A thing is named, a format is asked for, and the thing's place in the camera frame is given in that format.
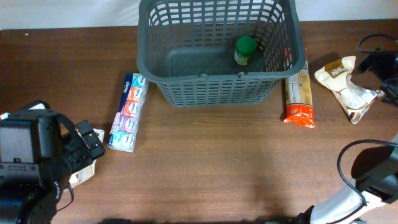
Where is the brown white snack bag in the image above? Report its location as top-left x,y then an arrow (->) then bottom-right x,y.
69,129 -> 104,188

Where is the white brown panko bag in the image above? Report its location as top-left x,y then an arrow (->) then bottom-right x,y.
315,56 -> 385,124

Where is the orange pasta package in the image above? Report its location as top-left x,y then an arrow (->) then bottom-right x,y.
284,48 -> 316,128

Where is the green lidded glass jar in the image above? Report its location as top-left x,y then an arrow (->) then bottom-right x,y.
234,35 -> 257,66

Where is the grey plastic shopping basket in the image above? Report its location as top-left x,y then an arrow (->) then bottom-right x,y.
137,0 -> 305,107

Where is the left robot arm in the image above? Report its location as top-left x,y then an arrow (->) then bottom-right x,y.
1,100 -> 105,223

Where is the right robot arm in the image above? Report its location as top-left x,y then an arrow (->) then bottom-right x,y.
291,56 -> 397,223

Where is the Kleenex tissue multipack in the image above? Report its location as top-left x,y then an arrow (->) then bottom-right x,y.
108,73 -> 149,152

